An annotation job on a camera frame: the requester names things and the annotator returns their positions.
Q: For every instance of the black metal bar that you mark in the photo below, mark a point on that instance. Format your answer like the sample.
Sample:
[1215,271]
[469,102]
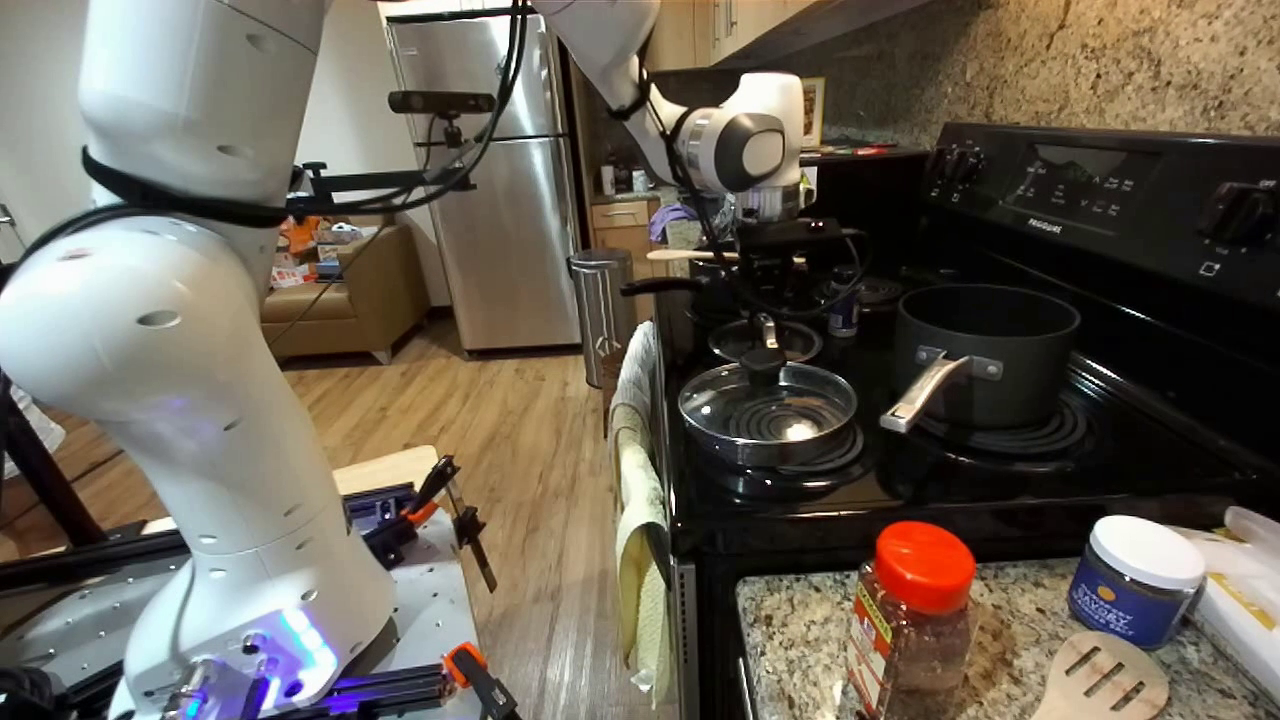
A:
[94,558]

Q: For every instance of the spice jar red lid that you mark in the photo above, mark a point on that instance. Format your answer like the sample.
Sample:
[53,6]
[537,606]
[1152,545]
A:
[922,640]

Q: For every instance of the cardboard box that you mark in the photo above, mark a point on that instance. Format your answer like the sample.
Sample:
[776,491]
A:
[623,224]

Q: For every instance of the black tripod leg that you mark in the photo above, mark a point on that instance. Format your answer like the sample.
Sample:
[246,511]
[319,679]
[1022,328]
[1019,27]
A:
[46,464]

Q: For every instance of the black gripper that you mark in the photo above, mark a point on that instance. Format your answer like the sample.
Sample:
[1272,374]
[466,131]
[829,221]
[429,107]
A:
[785,262]

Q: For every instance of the dark bottle blue label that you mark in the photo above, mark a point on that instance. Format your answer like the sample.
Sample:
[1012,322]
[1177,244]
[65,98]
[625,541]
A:
[841,322]

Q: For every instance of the black appliance yellow label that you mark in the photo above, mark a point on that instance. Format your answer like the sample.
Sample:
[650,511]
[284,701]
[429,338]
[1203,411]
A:
[885,215]

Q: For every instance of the wooden slotted spatula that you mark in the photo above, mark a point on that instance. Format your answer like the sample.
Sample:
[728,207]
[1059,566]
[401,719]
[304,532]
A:
[1064,694]

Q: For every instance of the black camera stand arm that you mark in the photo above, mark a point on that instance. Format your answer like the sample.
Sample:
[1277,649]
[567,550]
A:
[401,179]

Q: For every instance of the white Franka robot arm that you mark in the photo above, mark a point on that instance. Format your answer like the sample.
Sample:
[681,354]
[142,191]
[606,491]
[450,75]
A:
[172,400]

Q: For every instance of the brown sofa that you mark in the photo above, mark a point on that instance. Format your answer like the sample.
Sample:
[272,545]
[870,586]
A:
[363,303]

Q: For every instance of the glass lid black knob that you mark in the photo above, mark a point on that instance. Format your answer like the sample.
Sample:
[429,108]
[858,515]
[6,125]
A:
[800,415]

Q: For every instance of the stainless steel refrigerator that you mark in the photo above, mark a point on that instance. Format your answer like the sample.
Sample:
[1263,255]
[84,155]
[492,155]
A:
[515,255]

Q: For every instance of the black electric stove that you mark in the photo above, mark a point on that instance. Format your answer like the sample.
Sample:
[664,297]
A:
[1173,441]

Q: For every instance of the blue jar white lid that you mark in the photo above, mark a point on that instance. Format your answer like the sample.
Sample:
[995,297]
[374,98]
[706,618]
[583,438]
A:
[1127,601]

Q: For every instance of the grey metal base plate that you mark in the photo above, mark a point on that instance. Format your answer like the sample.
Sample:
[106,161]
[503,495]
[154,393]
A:
[426,612]

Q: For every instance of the light wooden board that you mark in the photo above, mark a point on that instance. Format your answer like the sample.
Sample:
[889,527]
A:
[384,470]

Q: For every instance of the white plastic package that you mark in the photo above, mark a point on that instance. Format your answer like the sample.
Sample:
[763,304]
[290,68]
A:
[1247,601]

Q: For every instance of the pale yellow hanging towel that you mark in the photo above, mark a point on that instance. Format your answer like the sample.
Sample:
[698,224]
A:
[643,504]

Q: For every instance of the small black pan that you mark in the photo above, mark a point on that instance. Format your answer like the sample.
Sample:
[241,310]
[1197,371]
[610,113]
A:
[829,460]

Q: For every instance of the black bar camera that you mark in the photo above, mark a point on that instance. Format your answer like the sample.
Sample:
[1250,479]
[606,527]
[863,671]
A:
[440,102]

